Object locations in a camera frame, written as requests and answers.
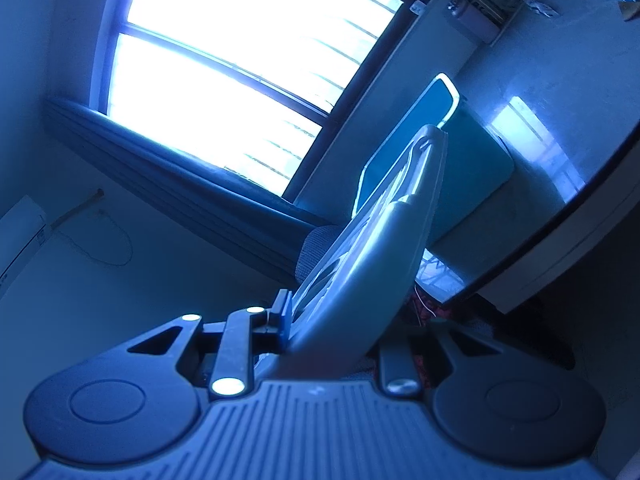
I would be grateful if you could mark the white air conditioner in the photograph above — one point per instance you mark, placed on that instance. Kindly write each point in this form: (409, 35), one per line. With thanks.
(20, 250)

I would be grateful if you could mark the white plastic tray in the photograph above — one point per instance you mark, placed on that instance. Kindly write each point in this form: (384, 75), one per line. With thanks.
(370, 250)

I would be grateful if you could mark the grey desktop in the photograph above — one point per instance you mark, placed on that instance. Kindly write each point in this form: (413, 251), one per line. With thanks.
(560, 85)

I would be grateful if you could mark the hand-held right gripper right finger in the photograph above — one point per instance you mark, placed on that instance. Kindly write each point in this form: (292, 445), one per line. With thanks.
(397, 365)

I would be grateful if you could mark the grey fabric chair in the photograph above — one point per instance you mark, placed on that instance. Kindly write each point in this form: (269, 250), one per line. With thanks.
(320, 255)

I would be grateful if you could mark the teal plastic bin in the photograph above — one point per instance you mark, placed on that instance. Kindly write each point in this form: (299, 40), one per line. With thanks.
(475, 160)

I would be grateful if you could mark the small white sill device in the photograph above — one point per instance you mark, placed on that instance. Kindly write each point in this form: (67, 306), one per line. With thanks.
(417, 7)

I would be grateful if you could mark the dark framed window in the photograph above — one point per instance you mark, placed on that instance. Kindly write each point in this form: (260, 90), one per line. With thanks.
(250, 60)

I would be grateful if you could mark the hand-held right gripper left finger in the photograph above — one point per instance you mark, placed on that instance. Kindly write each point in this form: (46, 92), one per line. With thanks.
(239, 350)

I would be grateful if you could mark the clear plastic packet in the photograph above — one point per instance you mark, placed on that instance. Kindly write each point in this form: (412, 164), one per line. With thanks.
(542, 7)

